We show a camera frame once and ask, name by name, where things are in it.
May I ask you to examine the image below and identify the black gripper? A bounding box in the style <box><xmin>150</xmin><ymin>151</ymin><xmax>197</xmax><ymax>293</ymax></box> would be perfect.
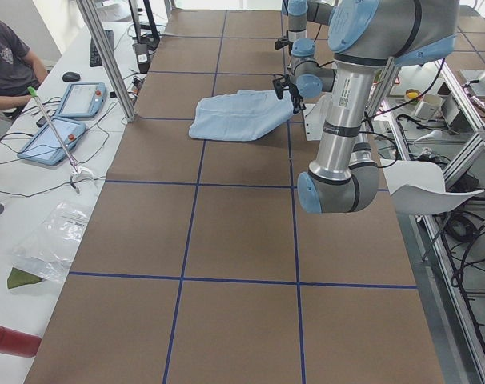
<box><xmin>285</xmin><ymin>82</ymin><xmax>305</xmax><ymax>114</ymax></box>

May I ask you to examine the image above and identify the light blue button-up shirt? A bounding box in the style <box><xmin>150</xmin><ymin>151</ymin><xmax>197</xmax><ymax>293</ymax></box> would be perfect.
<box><xmin>189</xmin><ymin>90</ymin><xmax>293</xmax><ymax>142</ymax></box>

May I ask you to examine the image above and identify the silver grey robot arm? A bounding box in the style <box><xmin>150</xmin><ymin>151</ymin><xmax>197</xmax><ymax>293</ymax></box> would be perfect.
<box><xmin>275</xmin><ymin>0</ymin><xmax>335</xmax><ymax>74</ymax></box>
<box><xmin>287</xmin><ymin>1</ymin><xmax>459</xmax><ymax>214</ymax></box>

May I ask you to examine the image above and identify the white mug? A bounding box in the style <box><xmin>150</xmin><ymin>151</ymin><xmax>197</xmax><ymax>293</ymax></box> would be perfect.
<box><xmin>413</xmin><ymin>94</ymin><xmax>444</xmax><ymax>121</ymax></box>

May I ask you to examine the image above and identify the white plastic chair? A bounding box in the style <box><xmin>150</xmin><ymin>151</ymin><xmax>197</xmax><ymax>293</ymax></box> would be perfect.
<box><xmin>380</xmin><ymin>158</ymin><xmax>483</xmax><ymax>215</ymax></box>

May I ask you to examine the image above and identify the black keyboard edge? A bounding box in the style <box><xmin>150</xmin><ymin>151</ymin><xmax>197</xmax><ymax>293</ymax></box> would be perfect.
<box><xmin>89</xmin><ymin>29</ymin><xmax>115</xmax><ymax>68</ymax></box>

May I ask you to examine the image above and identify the grey teach pendant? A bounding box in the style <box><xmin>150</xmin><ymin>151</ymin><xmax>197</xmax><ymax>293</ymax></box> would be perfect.
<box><xmin>17</xmin><ymin>117</ymin><xmax>86</xmax><ymax>166</ymax></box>
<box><xmin>55</xmin><ymin>82</ymin><xmax>106</xmax><ymax>119</ymax></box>

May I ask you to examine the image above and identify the black computer mouse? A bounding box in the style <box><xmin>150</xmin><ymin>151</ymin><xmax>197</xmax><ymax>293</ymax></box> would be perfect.
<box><xmin>62</xmin><ymin>71</ymin><xmax>81</xmax><ymax>82</ymax></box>

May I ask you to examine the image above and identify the reacher grabber tool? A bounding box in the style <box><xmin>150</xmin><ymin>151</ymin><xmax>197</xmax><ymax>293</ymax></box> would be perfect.
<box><xmin>27</xmin><ymin>86</ymin><xmax>94</xmax><ymax>194</ymax></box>

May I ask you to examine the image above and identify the seated person in grey shirt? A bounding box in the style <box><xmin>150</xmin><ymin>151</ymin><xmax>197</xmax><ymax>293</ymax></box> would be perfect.
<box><xmin>0</xmin><ymin>20</ymin><xmax>48</xmax><ymax>112</ymax></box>

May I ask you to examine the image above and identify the clear plastic bag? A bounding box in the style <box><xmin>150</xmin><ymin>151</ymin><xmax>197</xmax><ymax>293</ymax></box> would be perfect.
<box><xmin>12</xmin><ymin>201</ymin><xmax>93</xmax><ymax>283</ymax></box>

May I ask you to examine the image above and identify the green cloth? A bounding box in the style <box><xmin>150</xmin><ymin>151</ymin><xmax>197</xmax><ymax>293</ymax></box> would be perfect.
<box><xmin>6</xmin><ymin>267</ymin><xmax>43</xmax><ymax>290</ymax></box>

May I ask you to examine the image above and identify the dark red cylinder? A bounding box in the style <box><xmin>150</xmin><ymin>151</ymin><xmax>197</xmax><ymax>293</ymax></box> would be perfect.
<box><xmin>0</xmin><ymin>326</ymin><xmax>42</xmax><ymax>358</ymax></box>

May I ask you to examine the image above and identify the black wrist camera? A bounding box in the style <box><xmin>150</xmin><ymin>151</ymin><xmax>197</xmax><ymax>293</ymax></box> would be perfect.
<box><xmin>274</xmin><ymin>36</ymin><xmax>291</xmax><ymax>50</ymax></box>
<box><xmin>272</xmin><ymin>76</ymin><xmax>288</xmax><ymax>100</ymax></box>

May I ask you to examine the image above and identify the floor cable bundle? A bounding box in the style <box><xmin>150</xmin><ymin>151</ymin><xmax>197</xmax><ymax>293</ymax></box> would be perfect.
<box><xmin>434</xmin><ymin>211</ymin><xmax>485</xmax><ymax>289</ymax></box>

